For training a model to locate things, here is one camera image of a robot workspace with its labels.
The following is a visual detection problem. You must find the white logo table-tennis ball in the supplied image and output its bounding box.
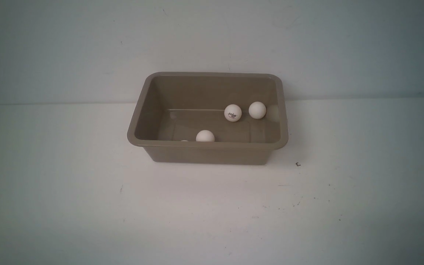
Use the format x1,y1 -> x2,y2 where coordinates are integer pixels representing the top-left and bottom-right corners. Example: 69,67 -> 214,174
224,104 -> 242,122

